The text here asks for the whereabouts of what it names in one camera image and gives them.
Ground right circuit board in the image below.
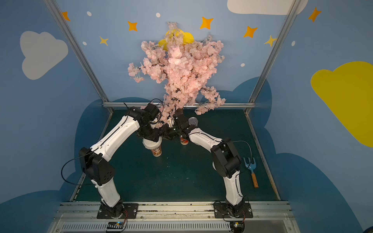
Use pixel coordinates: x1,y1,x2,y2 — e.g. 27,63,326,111
229,221,245,233

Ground pink cherry blossom tree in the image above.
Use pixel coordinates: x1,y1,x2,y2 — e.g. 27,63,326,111
128,22,225,128

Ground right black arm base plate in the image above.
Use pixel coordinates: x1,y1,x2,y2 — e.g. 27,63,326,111
213,202,253,219

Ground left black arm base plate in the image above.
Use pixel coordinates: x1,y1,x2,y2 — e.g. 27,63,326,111
97,203,139,219

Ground aluminium frame bars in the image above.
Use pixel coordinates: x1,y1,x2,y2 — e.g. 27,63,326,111
43,0,304,115

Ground aluminium front rail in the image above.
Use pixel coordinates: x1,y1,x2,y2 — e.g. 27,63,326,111
48,201,300,233

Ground leak-proof paper sheet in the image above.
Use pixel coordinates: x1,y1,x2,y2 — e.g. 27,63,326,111
142,136,162,150

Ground circuit board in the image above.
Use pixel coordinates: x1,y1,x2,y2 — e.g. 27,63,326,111
105,221,125,233
229,221,245,233

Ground blue fork wooden handle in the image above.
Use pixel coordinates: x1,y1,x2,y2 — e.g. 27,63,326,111
244,158,259,188

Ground left circuit board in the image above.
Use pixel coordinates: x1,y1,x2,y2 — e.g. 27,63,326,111
105,221,125,233

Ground red paper cup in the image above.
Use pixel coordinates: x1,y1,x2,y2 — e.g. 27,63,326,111
151,144,162,157
179,136,189,145

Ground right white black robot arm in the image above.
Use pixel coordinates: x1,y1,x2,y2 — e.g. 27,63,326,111
159,109,245,216

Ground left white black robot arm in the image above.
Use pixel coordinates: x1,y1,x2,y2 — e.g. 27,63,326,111
78,103,162,216

